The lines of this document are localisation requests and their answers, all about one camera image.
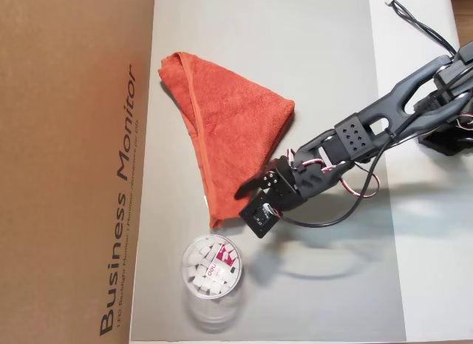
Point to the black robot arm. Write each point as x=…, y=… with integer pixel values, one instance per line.
x=391, y=100

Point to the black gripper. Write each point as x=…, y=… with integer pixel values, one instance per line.
x=281, y=184

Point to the Business Monitor cardboard box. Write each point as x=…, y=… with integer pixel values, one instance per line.
x=55, y=174

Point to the orange terry towel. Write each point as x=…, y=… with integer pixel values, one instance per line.
x=229, y=129

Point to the grey table mat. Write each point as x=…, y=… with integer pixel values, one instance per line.
x=295, y=303

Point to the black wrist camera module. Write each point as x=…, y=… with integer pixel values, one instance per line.
x=260, y=216

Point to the clear plastic jar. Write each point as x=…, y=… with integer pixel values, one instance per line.
x=214, y=314

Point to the red white paper label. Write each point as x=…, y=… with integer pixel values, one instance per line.
x=221, y=262

